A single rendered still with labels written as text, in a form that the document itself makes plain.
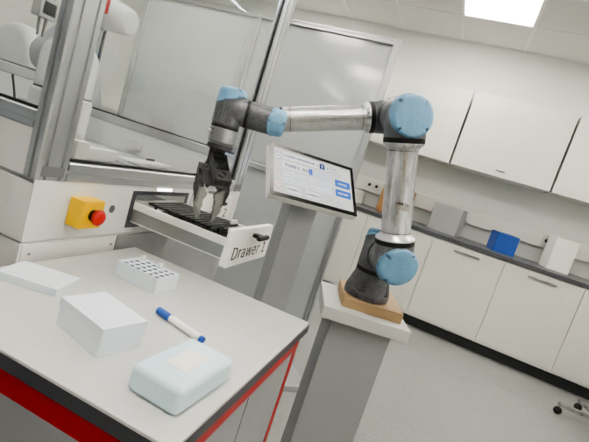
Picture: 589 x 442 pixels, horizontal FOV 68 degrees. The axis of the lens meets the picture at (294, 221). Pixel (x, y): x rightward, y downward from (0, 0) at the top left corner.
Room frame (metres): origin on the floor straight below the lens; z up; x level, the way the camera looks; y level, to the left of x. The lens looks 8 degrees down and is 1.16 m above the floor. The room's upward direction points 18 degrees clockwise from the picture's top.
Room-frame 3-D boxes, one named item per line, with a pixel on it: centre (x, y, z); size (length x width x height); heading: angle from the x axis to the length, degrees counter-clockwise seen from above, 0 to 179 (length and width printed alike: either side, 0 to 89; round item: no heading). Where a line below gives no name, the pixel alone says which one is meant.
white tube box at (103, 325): (0.71, 0.27, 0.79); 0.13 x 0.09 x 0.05; 60
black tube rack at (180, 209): (1.33, 0.30, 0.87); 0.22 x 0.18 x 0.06; 73
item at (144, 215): (1.33, 0.31, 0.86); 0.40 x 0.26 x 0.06; 73
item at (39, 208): (1.54, 0.87, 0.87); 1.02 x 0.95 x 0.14; 163
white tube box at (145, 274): (1.02, 0.30, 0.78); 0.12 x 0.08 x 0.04; 70
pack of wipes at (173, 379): (0.64, 0.10, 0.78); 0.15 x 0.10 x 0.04; 160
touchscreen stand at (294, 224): (2.29, -0.03, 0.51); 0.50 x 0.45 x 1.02; 27
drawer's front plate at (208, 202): (1.66, 0.32, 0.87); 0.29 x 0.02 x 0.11; 163
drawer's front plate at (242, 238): (1.27, 0.11, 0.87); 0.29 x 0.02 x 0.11; 163
